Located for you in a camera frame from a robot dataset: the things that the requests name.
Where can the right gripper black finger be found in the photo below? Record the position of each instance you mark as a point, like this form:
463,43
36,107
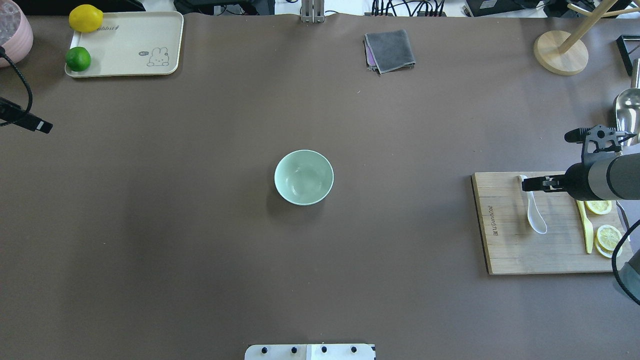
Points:
547,184

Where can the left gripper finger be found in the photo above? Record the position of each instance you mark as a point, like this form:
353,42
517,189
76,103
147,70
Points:
35,124

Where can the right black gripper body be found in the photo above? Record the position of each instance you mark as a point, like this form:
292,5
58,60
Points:
576,181

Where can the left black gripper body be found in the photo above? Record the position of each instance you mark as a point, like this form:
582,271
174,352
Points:
26,121

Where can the white ceramic spoon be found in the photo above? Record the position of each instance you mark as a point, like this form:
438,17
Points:
533,215

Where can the mint green bowl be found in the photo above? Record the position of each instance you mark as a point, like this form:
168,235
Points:
304,177

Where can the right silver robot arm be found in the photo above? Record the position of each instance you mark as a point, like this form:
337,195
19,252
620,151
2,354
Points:
611,179

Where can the pink ribbed bowl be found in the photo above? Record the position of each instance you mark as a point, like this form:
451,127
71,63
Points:
16,35

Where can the yellow plastic knife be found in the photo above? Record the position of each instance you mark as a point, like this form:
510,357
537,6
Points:
588,228

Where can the stacked lemon slice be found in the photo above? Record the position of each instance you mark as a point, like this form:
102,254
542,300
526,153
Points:
606,239

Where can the bamboo cutting board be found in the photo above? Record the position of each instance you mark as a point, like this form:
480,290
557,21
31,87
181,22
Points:
512,247

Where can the green lime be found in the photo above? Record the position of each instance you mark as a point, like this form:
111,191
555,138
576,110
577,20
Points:
78,59

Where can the steel scoop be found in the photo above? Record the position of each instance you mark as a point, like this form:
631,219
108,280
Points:
627,107

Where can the yellow lemon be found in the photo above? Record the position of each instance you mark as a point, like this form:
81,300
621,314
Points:
85,18

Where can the wooden mug tree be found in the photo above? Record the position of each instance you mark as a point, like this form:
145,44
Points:
563,53

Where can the cream rabbit tray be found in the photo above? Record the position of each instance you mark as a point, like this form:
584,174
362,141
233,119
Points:
132,44

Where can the grey folded cloth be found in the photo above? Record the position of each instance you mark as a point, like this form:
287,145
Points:
388,51

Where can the lemon slice near handle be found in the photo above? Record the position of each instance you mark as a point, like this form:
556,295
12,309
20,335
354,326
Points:
599,207

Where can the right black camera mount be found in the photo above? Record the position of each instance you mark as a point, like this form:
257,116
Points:
599,142

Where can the white camera pillar base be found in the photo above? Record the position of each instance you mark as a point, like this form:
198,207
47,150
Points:
312,351

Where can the aluminium frame post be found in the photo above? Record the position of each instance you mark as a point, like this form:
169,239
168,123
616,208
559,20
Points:
312,11

